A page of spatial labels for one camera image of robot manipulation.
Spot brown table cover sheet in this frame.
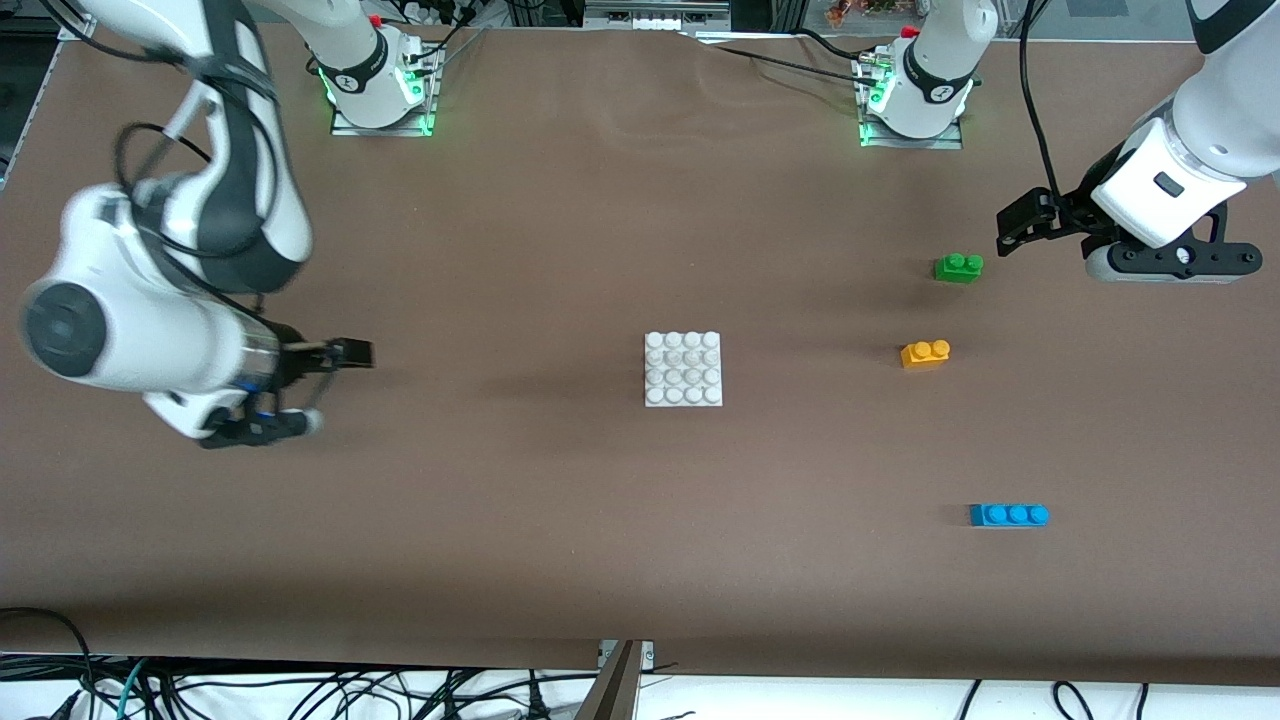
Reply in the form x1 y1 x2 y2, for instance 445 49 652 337
0 18 1280 686

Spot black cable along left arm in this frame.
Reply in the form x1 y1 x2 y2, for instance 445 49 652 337
1016 0 1063 199

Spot aluminium table frame rail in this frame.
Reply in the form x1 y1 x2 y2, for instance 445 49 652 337
0 0 96 191

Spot tangled black floor cables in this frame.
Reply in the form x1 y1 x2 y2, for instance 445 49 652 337
0 655 601 720

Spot teal floor cable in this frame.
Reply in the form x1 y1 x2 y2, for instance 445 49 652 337
115 658 151 720

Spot white studded base plate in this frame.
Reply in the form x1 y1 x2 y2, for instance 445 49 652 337
643 330 724 409

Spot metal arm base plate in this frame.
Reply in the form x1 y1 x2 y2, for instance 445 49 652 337
857 115 966 151
328 95 439 139

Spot white power strip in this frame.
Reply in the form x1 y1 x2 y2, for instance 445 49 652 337
585 0 731 31

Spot colourful small objects pile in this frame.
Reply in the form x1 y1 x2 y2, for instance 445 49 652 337
825 0 901 26

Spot blue three-stud block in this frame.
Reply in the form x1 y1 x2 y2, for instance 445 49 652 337
968 503 1051 529

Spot aluminium profile beam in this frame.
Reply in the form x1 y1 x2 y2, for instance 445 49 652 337
575 640 641 720

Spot long black table cable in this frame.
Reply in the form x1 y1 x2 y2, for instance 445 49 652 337
690 35 881 91

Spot black looped floor cable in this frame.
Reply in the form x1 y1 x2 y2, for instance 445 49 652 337
0 608 96 720

